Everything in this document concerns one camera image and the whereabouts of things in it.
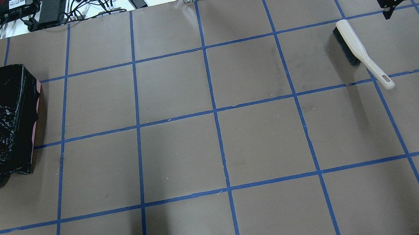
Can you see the beige hand brush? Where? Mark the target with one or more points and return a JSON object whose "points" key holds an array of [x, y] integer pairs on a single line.
{"points": [[356, 53]]}

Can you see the black power brick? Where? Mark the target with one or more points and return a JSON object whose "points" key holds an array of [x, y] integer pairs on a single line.
{"points": [[51, 13]]}

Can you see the black network hub box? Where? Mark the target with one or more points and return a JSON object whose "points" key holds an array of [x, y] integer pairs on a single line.
{"points": [[11, 10]]}

